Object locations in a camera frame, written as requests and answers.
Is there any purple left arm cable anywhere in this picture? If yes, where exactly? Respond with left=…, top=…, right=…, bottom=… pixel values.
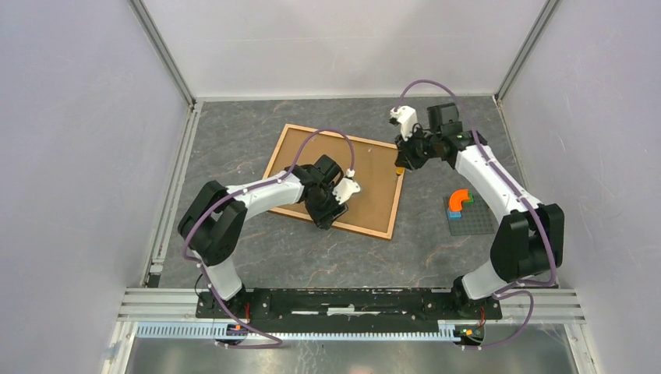
left=180, top=128, right=357, bottom=350

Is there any grey studded baseplate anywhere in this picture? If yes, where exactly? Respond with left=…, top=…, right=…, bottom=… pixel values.
left=444, top=194, right=497, bottom=236

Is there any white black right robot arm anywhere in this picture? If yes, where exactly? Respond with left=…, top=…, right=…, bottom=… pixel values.
left=390, top=104, right=564, bottom=318

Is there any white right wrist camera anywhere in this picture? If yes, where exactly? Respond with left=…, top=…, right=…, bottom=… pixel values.
left=389, top=105, right=418, bottom=141

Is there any aluminium rail frame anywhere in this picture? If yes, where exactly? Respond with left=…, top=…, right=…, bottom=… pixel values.
left=118, top=103, right=585, bottom=351

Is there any wooden picture frame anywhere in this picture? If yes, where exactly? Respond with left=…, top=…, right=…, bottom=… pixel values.
left=262, top=123, right=406, bottom=242

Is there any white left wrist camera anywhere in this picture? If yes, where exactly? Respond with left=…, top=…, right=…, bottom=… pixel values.
left=333, top=168, right=362, bottom=205

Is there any green toy brick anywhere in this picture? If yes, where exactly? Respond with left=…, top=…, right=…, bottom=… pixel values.
left=461, top=193, right=475, bottom=207

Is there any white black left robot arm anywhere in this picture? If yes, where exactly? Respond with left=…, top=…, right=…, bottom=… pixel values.
left=177, top=155, right=361, bottom=318

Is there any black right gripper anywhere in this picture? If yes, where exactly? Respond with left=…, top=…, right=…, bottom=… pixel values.
left=394, top=125, right=440, bottom=171

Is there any blue toy brick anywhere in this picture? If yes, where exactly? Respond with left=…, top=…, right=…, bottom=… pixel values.
left=447, top=210, right=462, bottom=221

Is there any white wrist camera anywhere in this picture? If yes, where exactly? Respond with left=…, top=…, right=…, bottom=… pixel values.
left=333, top=168, right=362, bottom=205
left=389, top=105, right=418, bottom=141

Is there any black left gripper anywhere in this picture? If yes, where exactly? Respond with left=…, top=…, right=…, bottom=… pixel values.
left=304, top=184, right=348, bottom=231

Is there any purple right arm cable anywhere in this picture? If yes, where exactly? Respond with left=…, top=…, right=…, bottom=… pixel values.
left=392, top=79, right=559, bottom=352

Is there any orange curved brick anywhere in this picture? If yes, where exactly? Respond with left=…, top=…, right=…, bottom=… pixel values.
left=448, top=189, right=470, bottom=211

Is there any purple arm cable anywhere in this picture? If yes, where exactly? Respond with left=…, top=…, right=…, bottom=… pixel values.
left=180, top=128, right=357, bottom=350
left=392, top=79, right=559, bottom=352

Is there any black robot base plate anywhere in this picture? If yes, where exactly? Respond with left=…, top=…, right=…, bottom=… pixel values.
left=227, top=288, right=503, bottom=333

